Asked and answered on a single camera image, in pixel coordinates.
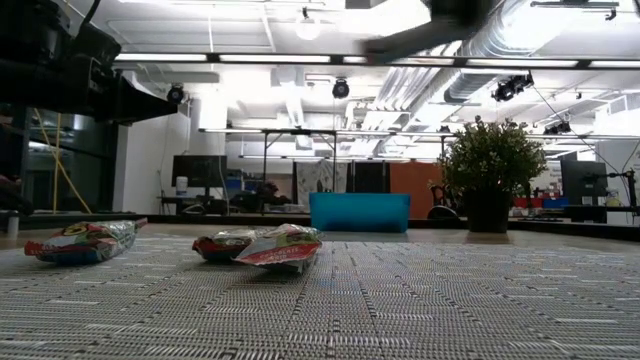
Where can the overhead light bar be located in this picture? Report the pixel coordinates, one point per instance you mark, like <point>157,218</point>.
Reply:
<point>275,58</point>

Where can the orange cabinet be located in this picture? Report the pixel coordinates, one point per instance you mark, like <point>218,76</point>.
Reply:
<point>415,185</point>

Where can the black office chair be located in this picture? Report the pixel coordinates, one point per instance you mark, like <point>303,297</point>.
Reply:
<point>440,210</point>

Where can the grey woven table mat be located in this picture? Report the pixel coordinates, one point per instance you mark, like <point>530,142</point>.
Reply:
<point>320,325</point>

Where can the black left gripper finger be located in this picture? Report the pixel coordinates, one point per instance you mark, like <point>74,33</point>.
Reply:
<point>140,102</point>

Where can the red-ended Chewy granola bar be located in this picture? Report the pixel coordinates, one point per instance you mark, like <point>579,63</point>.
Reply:
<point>220,245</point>
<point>280,252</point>
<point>85,242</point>

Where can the white plastic container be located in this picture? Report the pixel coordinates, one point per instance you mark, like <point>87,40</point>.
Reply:
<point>181,186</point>

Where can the white patterned cloth panel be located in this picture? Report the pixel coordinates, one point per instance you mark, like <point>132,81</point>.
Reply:
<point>320,175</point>

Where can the yellow slanted pole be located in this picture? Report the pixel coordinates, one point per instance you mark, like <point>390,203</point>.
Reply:
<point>65,170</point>

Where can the black lit table frame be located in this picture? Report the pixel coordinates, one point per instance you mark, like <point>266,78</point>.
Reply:
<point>300,132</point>

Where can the person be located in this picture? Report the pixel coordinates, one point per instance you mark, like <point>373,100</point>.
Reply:
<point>271,190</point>

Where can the blue storage box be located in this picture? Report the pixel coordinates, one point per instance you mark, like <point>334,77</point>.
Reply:
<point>233,184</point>

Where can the silver ventilation duct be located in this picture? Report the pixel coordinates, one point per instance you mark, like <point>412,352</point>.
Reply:
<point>480,80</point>

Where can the black computer monitor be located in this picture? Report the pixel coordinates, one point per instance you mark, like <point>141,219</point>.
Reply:
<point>582,182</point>
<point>200,170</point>

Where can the black cabinet panel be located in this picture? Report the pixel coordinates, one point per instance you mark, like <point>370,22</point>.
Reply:
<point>370,177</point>

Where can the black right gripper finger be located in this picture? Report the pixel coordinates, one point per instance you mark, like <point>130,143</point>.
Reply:
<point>410,42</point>

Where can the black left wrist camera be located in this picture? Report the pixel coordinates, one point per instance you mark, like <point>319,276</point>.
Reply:
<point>97,47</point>

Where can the round pendant lamp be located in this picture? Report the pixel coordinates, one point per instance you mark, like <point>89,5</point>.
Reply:
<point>307,27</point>

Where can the blue plastic bin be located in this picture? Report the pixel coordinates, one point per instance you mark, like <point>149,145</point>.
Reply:
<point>360,212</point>

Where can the white short post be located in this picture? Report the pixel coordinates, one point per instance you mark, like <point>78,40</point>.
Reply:
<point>12,225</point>

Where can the black ceiling spotlight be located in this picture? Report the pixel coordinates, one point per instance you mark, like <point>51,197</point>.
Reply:
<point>510,89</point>
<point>176,94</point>
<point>341,89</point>
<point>557,128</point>

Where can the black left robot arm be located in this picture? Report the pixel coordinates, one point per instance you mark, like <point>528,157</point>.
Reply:
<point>30,30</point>

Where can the potted green plant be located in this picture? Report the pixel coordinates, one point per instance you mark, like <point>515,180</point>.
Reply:
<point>490,165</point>

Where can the small blue storage bin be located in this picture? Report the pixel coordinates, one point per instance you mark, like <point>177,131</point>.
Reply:
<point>555,203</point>

